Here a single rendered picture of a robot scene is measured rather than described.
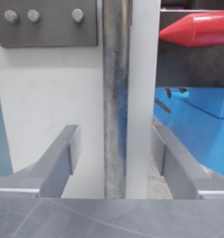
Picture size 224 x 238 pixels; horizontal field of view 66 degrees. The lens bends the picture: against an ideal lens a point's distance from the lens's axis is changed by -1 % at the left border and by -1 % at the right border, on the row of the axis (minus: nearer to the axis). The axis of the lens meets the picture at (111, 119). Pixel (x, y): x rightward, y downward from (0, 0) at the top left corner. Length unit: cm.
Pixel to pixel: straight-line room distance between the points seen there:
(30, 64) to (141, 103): 17
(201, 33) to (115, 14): 18
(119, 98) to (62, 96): 9
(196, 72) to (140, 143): 20
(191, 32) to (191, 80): 10
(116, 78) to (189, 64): 21
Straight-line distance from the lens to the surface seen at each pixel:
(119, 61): 22
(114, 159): 25
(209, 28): 36
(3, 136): 50
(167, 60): 39
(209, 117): 50
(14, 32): 29
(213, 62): 42
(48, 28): 27
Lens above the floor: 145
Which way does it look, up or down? 74 degrees down
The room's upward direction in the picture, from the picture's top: 177 degrees counter-clockwise
